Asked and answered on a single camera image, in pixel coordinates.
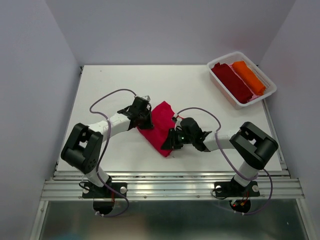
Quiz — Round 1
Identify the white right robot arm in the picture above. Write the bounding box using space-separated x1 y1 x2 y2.
160 117 279 195

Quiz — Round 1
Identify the dark red rolled shirt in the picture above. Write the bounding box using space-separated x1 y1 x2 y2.
211 63 253 104

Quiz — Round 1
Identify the aluminium rail frame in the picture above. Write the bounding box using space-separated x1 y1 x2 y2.
40 170 305 201

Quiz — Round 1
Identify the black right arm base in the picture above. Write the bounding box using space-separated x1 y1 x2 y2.
211 178 260 200

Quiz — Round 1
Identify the orange rolled shirt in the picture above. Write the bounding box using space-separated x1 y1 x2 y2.
231 61 266 96

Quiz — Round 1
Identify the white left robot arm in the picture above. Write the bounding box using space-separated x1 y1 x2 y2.
60 95 154 197

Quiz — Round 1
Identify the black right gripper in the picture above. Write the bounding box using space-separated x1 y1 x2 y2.
160 128 194 150

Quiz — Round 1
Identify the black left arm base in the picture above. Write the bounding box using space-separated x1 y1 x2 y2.
78 181 128 199

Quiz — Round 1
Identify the crimson red t shirt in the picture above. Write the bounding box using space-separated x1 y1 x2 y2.
138 101 175 158

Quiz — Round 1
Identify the white plastic basket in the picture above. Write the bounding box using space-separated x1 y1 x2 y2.
206 51 277 110

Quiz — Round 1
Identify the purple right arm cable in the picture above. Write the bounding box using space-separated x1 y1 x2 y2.
171 107 274 216

